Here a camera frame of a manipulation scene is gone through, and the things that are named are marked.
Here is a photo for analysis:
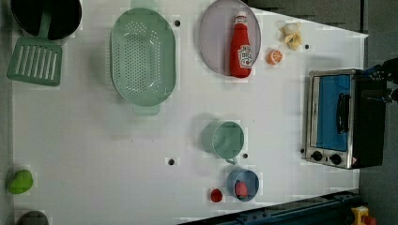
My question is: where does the red ketchup bottle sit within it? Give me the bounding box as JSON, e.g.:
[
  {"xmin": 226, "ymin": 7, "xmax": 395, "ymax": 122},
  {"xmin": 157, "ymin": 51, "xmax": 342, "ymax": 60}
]
[{"xmin": 229, "ymin": 11, "xmax": 253, "ymax": 79}]

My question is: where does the lilac round plate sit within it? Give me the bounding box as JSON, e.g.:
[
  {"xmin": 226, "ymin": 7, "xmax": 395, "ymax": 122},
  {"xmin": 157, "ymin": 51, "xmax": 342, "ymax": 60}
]
[{"xmin": 198, "ymin": 0, "xmax": 261, "ymax": 75}]

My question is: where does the green mug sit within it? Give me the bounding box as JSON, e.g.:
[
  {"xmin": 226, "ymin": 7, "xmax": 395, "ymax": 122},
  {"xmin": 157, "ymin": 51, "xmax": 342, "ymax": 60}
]
[{"xmin": 202, "ymin": 120, "xmax": 245, "ymax": 165}]

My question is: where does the blue bowl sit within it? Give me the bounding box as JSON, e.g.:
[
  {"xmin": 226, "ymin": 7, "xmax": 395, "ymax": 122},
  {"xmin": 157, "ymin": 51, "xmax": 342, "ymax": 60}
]
[{"xmin": 226, "ymin": 168, "xmax": 259, "ymax": 202}]

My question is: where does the green perforated colander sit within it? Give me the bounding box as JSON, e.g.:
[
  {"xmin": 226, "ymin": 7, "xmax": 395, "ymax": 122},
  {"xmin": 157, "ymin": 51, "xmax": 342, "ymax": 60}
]
[{"xmin": 110, "ymin": 0, "xmax": 176, "ymax": 116}]

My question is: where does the red strawberry toy in bowl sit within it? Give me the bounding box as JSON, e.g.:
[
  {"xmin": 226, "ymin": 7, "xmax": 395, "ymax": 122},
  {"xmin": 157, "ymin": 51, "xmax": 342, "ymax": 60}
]
[{"xmin": 235, "ymin": 181, "xmax": 248, "ymax": 199}]

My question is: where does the orange slice toy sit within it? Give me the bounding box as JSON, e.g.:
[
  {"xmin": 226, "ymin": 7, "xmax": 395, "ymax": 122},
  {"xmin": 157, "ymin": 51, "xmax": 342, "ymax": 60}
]
[{"xmin": 267, "ymin": 50, "xmax": 283, "ymax": 66}]

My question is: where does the peeled banana toy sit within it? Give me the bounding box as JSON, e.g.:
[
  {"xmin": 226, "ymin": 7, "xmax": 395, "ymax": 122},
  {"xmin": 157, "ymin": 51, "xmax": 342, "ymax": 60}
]
[{"xmin": 280, "ymin": 22, "xmax": 302, "ymax": 51}]

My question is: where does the silver black toaster oven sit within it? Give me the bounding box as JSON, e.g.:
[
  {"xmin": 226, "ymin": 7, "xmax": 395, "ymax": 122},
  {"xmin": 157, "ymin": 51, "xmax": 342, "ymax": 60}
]
[{"xmin": 305, "ymin": 69, "xmax": 387, "ymax": 170}]

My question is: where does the black pot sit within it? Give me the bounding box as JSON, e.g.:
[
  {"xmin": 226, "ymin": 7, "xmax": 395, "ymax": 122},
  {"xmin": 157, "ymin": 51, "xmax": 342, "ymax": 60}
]
[{"xmin": 10, "ymin": 0, "xmax": 83, "ymax": 40}]

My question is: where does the green slotted spatula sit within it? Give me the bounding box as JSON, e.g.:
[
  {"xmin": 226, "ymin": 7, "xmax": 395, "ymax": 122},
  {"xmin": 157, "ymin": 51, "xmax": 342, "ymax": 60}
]
[{"xmin": 7, "ymin": 12, "xmax": 63, "ymax": 86}]

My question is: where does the green pear toy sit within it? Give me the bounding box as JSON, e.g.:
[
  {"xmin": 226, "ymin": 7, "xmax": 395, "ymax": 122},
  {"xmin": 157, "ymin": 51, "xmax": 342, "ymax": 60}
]
[{"xmin": 8, "ymin": 170, "xmax": 34, "ymax": 194}]

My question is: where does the yellow red emergency button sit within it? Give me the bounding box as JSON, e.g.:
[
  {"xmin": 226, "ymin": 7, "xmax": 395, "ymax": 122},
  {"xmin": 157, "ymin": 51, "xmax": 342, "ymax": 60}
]
[{"xmin": 351, "ymin": 206, "xmax": 377, "ymax": 225}]

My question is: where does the grey round object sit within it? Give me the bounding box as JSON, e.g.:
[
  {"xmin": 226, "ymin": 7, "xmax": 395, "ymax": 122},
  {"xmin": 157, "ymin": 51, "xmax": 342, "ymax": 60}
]
[{"xmin": 16, "ymin": 211, "xmax": 49, "ymax": 225}]

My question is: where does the blue metal frame rail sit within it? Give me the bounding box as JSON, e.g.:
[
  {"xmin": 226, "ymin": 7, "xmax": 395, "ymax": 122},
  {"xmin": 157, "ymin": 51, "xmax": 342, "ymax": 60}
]
[{"xmin": 178, "ymin": 191, "xmax": 361, "ymax": 225}]

